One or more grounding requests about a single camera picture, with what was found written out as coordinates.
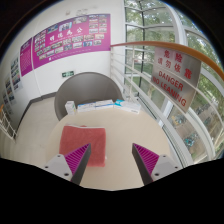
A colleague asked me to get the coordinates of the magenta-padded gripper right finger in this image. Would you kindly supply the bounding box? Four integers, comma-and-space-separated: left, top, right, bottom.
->
131, 142, 183, 187

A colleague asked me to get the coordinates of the silver red-lettered warning sign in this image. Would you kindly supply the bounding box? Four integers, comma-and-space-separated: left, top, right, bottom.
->
150, 46, 202, 118

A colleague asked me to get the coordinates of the narrow magenta wall poster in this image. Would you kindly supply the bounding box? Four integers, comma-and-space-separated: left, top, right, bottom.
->
19, 37, 34, 78

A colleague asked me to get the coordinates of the green exit sign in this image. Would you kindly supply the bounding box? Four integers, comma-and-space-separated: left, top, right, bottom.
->
61, 70, 75, 78

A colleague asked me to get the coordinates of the pink terry towel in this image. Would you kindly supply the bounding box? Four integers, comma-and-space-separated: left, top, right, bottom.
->
58, 124, 107, 168

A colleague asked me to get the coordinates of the large magenta wall poster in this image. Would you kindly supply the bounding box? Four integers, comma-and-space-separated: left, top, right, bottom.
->
31, 13, 112, 70

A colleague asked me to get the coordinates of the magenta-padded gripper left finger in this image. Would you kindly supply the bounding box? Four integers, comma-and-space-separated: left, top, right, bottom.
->
44, 143, 92, 187

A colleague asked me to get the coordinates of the photo display board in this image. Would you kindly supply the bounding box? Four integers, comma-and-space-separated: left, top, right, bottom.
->
2, 77, 16, 106
9, 56, 24, 92

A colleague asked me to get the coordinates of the white upright carton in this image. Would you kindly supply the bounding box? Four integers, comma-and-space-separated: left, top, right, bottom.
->
64, 100, 77, 116

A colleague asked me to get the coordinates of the grey tub chair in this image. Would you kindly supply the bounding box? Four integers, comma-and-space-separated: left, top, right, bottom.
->
53, 71, 124, 122

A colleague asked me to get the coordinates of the orange wooden handrail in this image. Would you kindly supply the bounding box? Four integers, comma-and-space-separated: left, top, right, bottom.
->
109, 41, 224, 83

